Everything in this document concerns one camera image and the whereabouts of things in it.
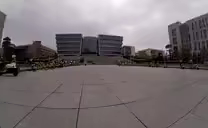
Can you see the wide grey steps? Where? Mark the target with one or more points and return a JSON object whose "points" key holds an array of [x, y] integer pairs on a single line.
{"points": [[100, 60]]}

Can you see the grey paved plaza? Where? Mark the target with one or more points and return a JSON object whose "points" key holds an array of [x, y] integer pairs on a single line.
{"points": [[102, 86]]}

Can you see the glass office building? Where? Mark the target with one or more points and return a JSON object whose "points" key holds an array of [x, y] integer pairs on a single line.
{"points": [[89, 45]]}

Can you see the small grey building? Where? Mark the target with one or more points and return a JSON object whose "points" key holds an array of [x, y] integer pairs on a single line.
{"points": [[128, 51]]}

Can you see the low pale building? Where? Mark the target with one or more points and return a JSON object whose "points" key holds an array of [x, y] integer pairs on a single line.
{"points": [[150, 53]]}

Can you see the row of parked bicycles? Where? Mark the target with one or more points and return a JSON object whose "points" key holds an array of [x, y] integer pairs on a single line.
{"points": [[53, 63], [195, 65]]}

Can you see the low brown building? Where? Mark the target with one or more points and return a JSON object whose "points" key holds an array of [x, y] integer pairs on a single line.
{"points": [[35, 51]]}

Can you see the grey multi-storey building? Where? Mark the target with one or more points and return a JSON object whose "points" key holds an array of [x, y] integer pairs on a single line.
{"points": [[195, 35]]}

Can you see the small vehicle with rider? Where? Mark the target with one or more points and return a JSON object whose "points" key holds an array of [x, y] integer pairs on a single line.
{"points": [[8, 66]]}

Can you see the dark tower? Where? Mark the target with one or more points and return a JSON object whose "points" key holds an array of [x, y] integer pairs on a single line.
{"points": [[7, 48]]}

